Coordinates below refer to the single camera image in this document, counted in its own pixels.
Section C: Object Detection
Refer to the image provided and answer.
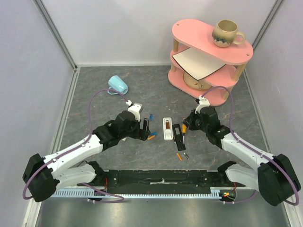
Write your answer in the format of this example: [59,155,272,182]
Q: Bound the beige ceramic mug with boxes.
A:
[212,20,246,48]

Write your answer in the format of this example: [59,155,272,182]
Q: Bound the orange handled screwdriver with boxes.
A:
[182,123,187,144]

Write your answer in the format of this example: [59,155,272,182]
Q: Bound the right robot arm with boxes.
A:
[183,106,301,206]

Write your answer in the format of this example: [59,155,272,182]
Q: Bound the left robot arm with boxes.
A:
[22,111,151,202]

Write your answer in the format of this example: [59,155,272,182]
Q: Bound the white square plate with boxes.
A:
[172,48,226,80]

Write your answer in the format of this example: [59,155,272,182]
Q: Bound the grey cable duct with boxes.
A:
[51,187,231,199]

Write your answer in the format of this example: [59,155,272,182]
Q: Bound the light blue mug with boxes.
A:
[107,75,128,95]

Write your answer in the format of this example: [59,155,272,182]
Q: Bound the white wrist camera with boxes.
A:
[195,96,210,114]
[125,100,143,121]

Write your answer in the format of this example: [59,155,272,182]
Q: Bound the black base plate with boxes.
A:
[91,170,233,195]

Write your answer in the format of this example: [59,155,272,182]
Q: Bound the white remote blue batteries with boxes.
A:
[163,117,173,140]

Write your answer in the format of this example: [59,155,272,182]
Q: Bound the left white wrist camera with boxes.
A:
[125,100,143,121]

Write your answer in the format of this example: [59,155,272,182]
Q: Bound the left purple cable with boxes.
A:
[22,87,130,203]

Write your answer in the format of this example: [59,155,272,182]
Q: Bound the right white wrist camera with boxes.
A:
[195,96,210,114]

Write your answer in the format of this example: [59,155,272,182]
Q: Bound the pink three-tier shelf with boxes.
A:
[168,19,253,106]

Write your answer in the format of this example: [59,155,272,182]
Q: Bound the beige bowl on shelf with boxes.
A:
[183,72,212,90]

